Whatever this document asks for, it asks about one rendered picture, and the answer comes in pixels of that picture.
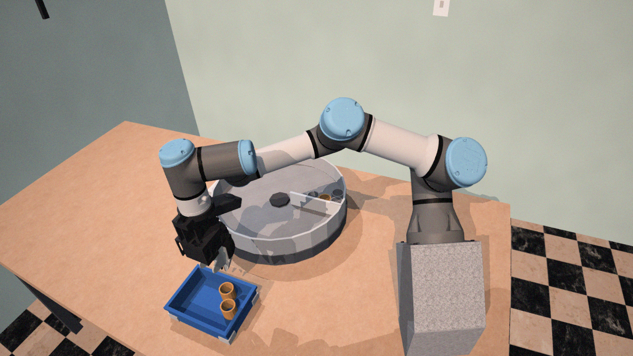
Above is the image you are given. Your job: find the blue crate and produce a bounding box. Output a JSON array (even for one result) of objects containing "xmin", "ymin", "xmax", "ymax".
[{"xmin": 163, "ymin": 264, "xmax": 258, "ymax": 345}]

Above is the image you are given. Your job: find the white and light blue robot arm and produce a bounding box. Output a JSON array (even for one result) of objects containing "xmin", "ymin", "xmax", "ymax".
[{"xmin": 158, "ymin": 97, "xmax": 488, "ymax": 244}]

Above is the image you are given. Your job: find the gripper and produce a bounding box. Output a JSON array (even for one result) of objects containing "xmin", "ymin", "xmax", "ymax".
[{"xmin": 172, "ymin": 196, "xmax": 235, "ymax": 273}]

